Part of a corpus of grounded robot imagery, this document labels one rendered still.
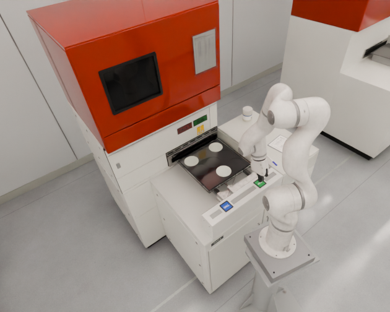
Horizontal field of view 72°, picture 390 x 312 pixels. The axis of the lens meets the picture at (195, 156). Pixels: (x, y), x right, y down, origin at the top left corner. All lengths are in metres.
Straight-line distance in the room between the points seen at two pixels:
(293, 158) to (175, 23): 0.85
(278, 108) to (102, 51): 0.79
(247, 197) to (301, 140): 0.61
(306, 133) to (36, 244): 2.58
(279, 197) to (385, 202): 2.04
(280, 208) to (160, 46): 0.94
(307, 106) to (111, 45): 0.86
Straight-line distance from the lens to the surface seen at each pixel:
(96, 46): 1.31
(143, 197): 2.00
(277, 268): 1.48
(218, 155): 1.89
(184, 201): 1.75
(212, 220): 1.49
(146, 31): 1.39
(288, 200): 1.19
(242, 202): 1.56
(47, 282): 2.77
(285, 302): 2.35
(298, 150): 1.09
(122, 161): 1.70
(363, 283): 2.60
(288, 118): 1.00
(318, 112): 1.05
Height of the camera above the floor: 2.21
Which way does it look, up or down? 44 degrees down
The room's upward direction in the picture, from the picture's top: 6 degrees counter-clockwise
